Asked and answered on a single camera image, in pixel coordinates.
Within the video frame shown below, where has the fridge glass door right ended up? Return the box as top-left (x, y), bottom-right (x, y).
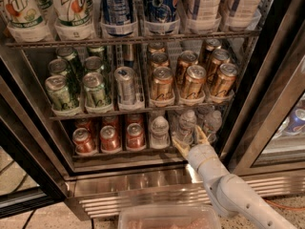
top-left (218, 0), bottom-right (305, 177)

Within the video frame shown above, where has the red can front left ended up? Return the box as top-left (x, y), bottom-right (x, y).
top-left (72, 128), bottom-right (97, 156)

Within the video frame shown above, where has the blue bottle right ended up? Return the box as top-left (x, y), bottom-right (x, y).
top-left (143, 0), bottom-right (178, 34)

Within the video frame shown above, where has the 7up bottle right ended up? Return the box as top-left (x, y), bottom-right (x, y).
top-left (53, 0), bottom-right (95, 41)

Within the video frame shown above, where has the red can front middle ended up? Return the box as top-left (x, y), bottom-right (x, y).
top-left (100, 125), bottom-right (121, 154)

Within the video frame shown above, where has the white bottle right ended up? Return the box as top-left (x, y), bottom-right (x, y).
top-left (221, 0), bottom-right (260, 31)

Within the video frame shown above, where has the orange cable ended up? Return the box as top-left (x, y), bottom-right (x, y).
top-left (265, 198), bottom-right (305, 212)

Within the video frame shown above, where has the blue bottle left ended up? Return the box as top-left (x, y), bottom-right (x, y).
top-left (101, 0), bottom-right (135, 36)

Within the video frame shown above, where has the clear water bottle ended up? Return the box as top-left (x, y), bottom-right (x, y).
top-left (202, 111), bottom-right (222, 143)
top-left (175, 110), bottom-right (196, 144)
top-left (150, 116), bottom-right (170, 149)

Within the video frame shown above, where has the green can front left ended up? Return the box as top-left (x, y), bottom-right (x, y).
top-left (45, 75), bottom-right (79, 111)

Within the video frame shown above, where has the blue bottle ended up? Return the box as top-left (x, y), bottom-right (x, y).
top-left (143, 0), bottom-right (178, 34)
top-left (101, 0), bottom-right (135, 36)

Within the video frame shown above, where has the green can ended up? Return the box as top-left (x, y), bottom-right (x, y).
top-left (82, 72), bottom-right (111, 108)
top-left (48, 58), bottom-right (80, 91)
top-left (45, 75), bottom-right (79, 111)
top-left (84, 56), bottom-right (111, 80)

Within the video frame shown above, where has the red can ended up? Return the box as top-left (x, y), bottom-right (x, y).
top-left (72, 128), bottom-right (97, 156)
top-left (100, 125), bottom-right (121, 154)
top-left (126, 123), bottom-right (146, 151)

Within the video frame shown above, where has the silver can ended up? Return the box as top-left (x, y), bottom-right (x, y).
top-left (114, 66), bottom-right (136, 105)

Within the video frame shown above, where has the white bottle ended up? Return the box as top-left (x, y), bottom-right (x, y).
top-left (182, 0), bottom-right (221, 33)
top-left (221, 0), bottom-right (260, 31)

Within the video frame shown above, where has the clear plastic container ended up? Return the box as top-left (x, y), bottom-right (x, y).
top-left (117, 204), bottom-right (221, 229)

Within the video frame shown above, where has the gold can front middle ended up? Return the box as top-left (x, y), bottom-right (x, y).
top-left (180, 65), bottom-right (206, 99)

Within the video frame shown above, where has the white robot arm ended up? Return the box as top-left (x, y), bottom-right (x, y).
top-left (172, 126), bottom-right (297, 229)

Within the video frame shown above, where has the gold can front right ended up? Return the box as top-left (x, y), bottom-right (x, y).
top-left (210, 63), bottom-right (239, 97)

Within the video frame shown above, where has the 7up bottle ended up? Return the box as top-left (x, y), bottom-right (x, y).
top-left (53, 0), bottom-right (95, 41)
top-left (1, 0), bottom-right (50, 42)

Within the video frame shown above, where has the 7up bottle left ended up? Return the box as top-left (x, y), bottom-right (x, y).
top-left (1, 0), bottom-right (50, 42)

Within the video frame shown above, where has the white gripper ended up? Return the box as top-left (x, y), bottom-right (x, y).
top-left (172, 125), bottom-right (229, 184)

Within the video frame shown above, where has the gold can front left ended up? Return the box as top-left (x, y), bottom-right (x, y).
top-left (151, 67), bottom-right (173, 101)

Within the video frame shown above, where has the gold can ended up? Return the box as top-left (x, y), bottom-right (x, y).
top-left (207, 49), bottom-right (231, 83)
top-left (150, 52), bottom-right (170, 72)
top-left (175, 51), bottom-right (198, 85)
top-left (180, 65), bottom-right (206, 99)
top-left (151, 67), bottom-right (173, 101)
top-left (210, 63), bottom-right (239, 97)

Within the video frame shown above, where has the white bottle left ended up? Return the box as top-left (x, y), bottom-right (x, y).
top-left (182, 0), bottom-right (221, 33)

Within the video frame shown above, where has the blue can behind glass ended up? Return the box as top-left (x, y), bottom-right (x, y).
top-left (283, 108), bottom-right (305, 135)

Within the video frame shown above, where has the red can front right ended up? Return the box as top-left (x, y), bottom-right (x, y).
top-left (126, 123), bottom-right (146, 151)

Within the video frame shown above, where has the green can front right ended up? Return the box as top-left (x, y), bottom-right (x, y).
top-left (82, 72), bottom-right (111, 108)

